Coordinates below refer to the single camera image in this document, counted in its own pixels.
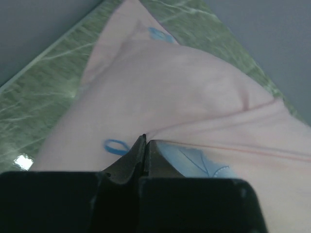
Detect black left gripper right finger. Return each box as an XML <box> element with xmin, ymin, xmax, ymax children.
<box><xmin>139</xmin><ymin>141</ymin><xmax>268</xmax><ymax>233</ymax></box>

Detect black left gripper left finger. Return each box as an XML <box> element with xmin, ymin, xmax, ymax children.
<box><xmin>0</xmin><ymin>135</ymin><xmax>146</xmax><ymax>233</ymax></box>

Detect pink printed pillowcase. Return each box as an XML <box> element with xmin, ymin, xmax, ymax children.
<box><xmin>31</xmin><ymin>0</ymin><xmax>311</xmax><ymax>233</ymax></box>

